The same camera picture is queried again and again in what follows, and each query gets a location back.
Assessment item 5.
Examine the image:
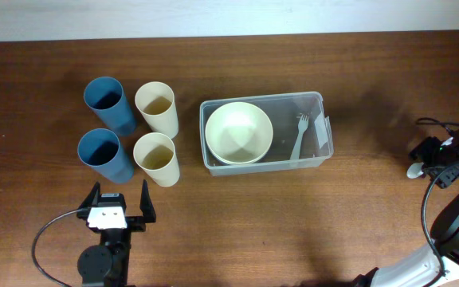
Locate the white plastic fork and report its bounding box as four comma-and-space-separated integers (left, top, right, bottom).
290, 115, 308, 160

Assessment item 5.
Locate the cream bowl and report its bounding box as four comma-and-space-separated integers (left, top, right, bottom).
204, 102, 274, 155
211, 148, 267, 165

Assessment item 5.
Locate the clear plastic storage container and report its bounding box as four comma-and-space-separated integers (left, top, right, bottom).
199, 92, 334, 176

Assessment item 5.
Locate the white plastic spoon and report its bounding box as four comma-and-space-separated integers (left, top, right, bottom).
406, 163, 424, 179

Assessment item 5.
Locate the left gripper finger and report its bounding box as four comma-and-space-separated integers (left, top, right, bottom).
139, 179, 156, 223
79, 182, 100, 209

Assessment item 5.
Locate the blue plastic cup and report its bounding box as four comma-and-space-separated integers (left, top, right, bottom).
83, 77, 137, 136
77, 128, 134, 184

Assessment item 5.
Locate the cream plastic cup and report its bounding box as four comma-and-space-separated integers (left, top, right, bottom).
135, 81, 179, 139
133, 132, 180, 187

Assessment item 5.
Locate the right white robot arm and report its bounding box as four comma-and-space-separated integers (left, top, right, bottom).
352, 122, 459, 287

